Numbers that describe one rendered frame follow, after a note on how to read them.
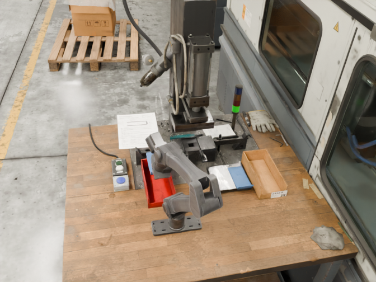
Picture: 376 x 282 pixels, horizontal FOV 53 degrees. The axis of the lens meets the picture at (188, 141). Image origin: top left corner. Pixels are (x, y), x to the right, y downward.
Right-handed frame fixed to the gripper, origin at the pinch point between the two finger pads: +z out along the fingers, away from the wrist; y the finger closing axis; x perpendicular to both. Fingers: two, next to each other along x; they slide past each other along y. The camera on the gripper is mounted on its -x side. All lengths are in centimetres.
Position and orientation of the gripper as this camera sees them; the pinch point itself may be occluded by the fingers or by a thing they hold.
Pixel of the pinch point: (159, 172)
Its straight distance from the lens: 159.3
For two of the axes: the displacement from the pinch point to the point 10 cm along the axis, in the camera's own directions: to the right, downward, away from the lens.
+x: -9.7, 1.0, -2.1
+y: -1.6, -9.3, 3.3
